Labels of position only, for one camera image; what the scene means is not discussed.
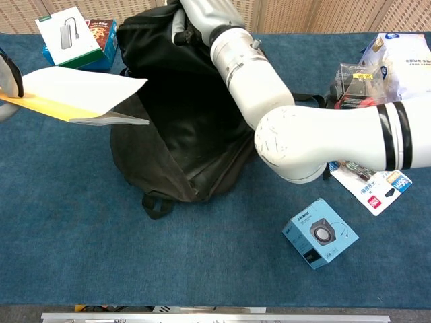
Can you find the clear box with orange item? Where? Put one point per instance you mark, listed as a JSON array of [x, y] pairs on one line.
[[357, 87]]

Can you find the light blue speaker box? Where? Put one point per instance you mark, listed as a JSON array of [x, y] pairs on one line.
[[320, 235]]

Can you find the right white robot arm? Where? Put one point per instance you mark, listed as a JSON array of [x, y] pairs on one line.
[[303, 138]]

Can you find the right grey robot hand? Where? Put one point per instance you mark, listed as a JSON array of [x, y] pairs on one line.
[[180, 30]]

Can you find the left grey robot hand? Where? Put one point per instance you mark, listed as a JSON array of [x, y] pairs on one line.
[[10, 77]]

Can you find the black fabric backpack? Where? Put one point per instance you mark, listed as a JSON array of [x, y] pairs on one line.
[[185, 128]]

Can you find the correction tape blister pack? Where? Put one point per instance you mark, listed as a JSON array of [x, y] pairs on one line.
[[377, 195]]

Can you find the white blue plastic bag pack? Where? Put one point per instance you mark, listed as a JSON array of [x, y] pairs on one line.
[[407, 64]]

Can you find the aluminium profile rail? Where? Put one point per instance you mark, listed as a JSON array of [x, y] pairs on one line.
[[215, 318]]

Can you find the blue felt table cloth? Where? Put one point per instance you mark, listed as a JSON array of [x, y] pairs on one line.
[[101, 252]]

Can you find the blue box with brown picture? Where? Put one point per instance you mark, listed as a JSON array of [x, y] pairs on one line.
[[109, 40]]

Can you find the beige lattice partition screen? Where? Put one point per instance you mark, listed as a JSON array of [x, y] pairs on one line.
[[303, 17]]

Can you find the white yellow Lexicon book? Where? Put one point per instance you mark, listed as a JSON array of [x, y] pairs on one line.
[[77, 91]]

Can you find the white green adapter box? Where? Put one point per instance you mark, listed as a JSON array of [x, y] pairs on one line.
[[70, 37]]

